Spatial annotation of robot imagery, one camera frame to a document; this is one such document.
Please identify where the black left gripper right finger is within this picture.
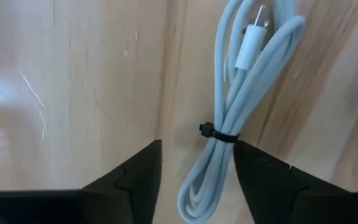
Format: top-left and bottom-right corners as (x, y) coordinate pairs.
(233, 139), (358, 224)

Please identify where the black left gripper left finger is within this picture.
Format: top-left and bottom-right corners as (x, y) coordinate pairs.
(0, 139), (163, 224)

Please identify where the white cable bundle black tie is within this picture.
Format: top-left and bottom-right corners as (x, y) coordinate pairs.
(176, 0), (306, 224)

